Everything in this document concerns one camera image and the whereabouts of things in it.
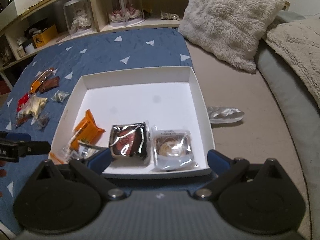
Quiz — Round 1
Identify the small clear dark candy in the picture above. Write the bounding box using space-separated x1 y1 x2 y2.
36 113 50 130

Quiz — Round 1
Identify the orange snack bar pack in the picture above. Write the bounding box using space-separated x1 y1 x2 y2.
61 109 105 162

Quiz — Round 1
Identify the cream yellow snack bag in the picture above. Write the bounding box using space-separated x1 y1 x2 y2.
20 94 48 119

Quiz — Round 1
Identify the red snack packet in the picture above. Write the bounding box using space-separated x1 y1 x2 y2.
16 92 30 123

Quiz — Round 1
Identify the black red mooncake pack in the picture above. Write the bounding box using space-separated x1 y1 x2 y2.
108 122 150 160

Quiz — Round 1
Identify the clear round pastry pack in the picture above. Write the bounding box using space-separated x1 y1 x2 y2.
151 127 198 172

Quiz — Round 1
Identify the orange clear long snack pack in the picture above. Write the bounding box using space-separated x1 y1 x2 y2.
29 68 55 94

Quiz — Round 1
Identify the brown square snack packet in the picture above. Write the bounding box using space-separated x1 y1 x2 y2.
39 76 60 94

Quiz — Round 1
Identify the person left hand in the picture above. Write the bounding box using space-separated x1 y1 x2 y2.
0 160 7 178

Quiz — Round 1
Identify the silver beige snack packet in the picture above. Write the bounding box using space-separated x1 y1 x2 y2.
77 141 105 159

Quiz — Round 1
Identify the blue quilted triangle blanket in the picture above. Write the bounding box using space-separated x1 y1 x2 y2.
0 28 192 235

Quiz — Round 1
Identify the crumpled silver wrapper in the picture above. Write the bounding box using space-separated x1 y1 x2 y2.
207 106 245 125

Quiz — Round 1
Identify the small green white candy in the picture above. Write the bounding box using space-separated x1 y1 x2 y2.
52 90 70 103

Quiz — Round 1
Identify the white cardboard tray box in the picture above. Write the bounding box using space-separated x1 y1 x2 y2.
50 67 215 179

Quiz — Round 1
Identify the grey bed cushion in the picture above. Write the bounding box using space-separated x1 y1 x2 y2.
255 11 319 239

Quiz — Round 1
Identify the white cylinder cup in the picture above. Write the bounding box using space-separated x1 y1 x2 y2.
24 43 35 55

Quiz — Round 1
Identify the yellow storage box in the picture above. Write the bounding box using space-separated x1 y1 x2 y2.
33 25 58 48

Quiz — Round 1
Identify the large white box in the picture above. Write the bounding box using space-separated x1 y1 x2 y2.
0 0 41 29

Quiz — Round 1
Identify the white doll display case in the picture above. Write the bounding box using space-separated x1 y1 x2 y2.
63 0 94 37

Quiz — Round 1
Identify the beige textured pillow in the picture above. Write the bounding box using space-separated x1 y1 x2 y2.
264 18 320 104

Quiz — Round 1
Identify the fluffy white pillow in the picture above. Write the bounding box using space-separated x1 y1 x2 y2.
178 0 285 74

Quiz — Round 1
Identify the wooden headboard shelf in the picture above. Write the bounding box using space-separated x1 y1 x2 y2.
1 0 188 89

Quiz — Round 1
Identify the small grey trinket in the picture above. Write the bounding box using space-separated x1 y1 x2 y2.
160 11 180 21

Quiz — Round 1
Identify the red doll display case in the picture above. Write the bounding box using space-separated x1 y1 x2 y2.
106 0 144 28

